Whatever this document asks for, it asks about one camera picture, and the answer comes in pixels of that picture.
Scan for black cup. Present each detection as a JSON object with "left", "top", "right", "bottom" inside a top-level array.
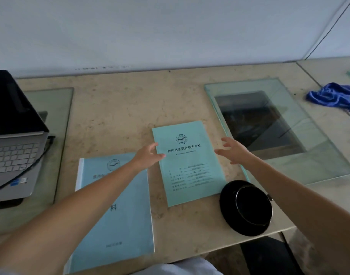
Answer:
[{"left": 235, "top": 185, "right": 274, "bottom": 226}]

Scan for wide glass pane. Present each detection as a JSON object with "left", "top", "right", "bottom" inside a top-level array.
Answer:
[{"left": 204, "top": 78, "right": 350, "bottom": 186}]

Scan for person's right hand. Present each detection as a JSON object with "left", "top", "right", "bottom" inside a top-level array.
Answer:
[{"left": 214, "top": 137, "right": 260, "bottom": 167}]

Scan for black trousers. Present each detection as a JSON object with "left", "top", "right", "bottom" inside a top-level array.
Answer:
[{"left": 240, "top": 236, "right": 296, "bottom": 275}]

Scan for blue bound booklet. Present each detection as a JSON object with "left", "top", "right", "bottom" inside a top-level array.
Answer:
[{"left": 65, "top": 152, "right": 155, "bottom": 275}]

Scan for white shirt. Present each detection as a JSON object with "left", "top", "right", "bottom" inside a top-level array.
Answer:
[{"left": 148, "top": 256, "right": 224, "bottom": 275}]

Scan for black laptop cable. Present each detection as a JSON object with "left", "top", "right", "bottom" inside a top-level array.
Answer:
[{"left": 0, "top": 135, "right": 56, "bottom": 195}]

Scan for green paper booklet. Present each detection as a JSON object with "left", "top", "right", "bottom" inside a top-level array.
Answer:
[{"left": 152, "top": 121, "right": 227, "bottom": 207}]

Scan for person's right forearm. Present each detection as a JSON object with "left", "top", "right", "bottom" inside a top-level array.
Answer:
[{"left": 244, "top": 157, "right": 350, "bottom": 275}]

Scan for silver laptop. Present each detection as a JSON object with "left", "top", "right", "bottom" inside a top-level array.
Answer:
[{"left": 0, "top": 70, "right": 51, "bottom": 204}]

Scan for person's left hand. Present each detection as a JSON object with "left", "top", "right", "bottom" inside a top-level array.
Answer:
[{"left": 131, "top": 142, "right": 166, "bottom": 173}]

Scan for narrow glass pane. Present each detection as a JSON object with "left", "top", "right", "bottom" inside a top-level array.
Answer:
[{"left": 0, "top": 88, "right": 74, "bottom": 238}]

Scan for blue cloth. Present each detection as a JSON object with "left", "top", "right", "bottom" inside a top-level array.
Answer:
[{"left": 306, "top": 82, "right": 350, "bottom": 112}]

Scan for black wall cable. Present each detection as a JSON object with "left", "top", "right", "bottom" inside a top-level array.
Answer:
[{"left": 303, "top": 0, "right": 350, "bottom": 60}]

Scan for person's left forearm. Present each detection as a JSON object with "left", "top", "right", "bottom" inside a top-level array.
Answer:
[{"left": 0, "top": 161, "right": 147, "bottom": 275}]

